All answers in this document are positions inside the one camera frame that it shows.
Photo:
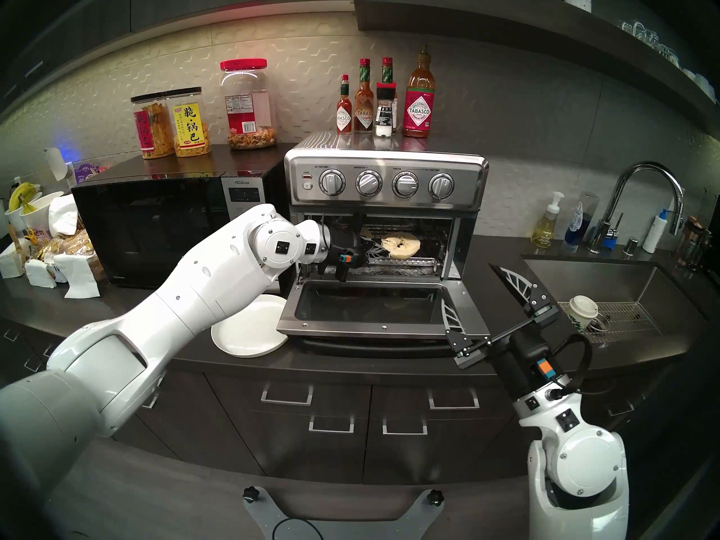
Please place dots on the yellow label snack jar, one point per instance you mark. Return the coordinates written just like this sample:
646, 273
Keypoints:
190, 125

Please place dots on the chrome gooseneck faucet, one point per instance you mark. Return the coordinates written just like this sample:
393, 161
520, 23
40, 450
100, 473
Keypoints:
602, 232

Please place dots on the copper lidded jar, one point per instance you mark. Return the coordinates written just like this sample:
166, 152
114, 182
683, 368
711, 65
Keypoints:
687, 241

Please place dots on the small blue sponge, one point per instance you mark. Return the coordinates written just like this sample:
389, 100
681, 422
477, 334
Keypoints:
610, 242

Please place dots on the yellow liquid soap dispenser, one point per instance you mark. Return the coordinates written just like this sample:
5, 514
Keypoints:
544, 232

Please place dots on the clear drinking glass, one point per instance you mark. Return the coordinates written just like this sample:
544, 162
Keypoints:
666, 52
625, 27
639, 31

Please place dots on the red label snack jar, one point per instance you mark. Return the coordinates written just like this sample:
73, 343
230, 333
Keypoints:
152, 131

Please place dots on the white mug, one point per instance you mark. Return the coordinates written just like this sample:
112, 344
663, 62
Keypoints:
690, 75
707, 88

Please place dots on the dark crusted bagel half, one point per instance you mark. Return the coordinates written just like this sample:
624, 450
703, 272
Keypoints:
400, 245

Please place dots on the black base knob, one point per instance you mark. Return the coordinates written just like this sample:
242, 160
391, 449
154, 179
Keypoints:
435, 497
251, 494

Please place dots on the white crumpled paper bag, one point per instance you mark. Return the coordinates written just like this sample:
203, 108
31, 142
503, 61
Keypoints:
63, 215

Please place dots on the foil covered oven tray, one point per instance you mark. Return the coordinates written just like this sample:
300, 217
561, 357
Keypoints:
394, 270

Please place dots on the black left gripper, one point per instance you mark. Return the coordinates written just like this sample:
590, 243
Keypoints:
346, 243

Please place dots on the clear jar red lid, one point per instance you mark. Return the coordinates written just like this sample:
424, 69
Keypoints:
247, 108

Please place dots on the dark glass french press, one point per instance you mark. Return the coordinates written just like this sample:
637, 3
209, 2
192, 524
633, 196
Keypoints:
702, 249

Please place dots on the green neck Tabasco bottle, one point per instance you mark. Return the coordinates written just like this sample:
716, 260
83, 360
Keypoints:
387, 71

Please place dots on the paper coffee cup white lid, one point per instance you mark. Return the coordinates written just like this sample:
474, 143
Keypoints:
583, 308

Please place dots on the tall clear tumbler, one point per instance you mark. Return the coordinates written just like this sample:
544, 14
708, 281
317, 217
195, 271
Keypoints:
590, 202

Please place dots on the round white plate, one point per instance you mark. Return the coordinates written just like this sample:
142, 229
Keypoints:
250, 328

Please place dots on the medium Tabasco sauce bottle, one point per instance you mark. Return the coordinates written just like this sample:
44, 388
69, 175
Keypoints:
364, 114

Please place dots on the stainless steel toaster oven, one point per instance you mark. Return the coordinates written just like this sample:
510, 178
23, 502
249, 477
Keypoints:
469, 179

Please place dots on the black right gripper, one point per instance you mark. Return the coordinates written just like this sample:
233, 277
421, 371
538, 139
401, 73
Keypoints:
523, 364

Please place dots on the dark lower cabinet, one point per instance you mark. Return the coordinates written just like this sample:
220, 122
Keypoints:
337, 460

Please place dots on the purple snack packet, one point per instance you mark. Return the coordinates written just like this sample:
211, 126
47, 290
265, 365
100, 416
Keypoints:
87, 172

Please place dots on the small Tabasco sauce bottle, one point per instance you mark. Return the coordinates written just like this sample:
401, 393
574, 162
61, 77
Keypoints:
343, 120

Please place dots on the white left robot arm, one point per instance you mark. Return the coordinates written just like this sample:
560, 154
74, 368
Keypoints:
197, 286

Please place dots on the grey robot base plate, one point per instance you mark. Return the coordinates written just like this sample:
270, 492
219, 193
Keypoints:
264, 522

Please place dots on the white bottle blue cap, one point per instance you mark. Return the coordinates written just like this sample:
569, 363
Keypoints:
653, 235

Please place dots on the large white paper bag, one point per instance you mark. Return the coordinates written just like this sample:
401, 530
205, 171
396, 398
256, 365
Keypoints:
79, 274

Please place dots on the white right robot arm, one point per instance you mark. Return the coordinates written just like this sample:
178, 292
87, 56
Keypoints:
585, 466

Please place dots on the silver oven control knob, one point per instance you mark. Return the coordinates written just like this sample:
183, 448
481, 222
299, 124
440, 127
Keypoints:
332, 183
369, 183
405, 184
441, 186

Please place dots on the blue dish soap bottle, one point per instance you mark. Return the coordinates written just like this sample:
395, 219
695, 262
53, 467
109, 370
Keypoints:
574, 232

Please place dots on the large Tabasco sriracha bottle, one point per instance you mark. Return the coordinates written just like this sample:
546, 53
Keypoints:
418, 111

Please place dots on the yellow banana bunch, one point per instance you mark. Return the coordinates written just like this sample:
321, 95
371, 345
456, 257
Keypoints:
21, 194

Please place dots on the small chrome sink cap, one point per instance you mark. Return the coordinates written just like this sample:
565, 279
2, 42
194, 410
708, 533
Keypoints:
630, 246

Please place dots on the bagged bread loaf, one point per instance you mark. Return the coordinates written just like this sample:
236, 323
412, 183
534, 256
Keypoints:
67, 243

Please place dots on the small white paper bag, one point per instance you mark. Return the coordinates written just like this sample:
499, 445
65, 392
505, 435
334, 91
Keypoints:
10, 263
40, 274

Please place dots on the black microwave oven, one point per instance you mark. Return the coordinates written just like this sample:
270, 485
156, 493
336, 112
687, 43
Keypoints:
140, 224

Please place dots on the stainless steel sink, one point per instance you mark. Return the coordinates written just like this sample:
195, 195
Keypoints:
596, 277

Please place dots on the glass toaster oven door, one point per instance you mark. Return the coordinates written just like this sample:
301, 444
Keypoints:
365, 331

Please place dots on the dark open wall shelf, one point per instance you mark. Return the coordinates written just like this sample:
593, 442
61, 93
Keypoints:
506, 21

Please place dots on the black countertop appliance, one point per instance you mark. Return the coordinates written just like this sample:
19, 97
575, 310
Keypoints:
715, 241

